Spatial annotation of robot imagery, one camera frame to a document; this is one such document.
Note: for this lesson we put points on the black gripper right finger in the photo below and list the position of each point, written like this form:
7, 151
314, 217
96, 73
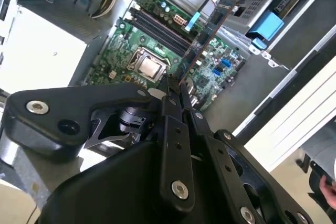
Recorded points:
223, 161

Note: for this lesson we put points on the RAM stick with black chips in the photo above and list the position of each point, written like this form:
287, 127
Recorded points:
207, 32

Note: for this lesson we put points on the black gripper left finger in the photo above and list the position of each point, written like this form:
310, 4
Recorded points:
78, 98

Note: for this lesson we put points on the person's hand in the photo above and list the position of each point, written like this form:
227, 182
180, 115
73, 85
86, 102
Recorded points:
328, 190

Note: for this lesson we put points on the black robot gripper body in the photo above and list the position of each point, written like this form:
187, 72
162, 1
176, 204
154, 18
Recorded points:
110, 195

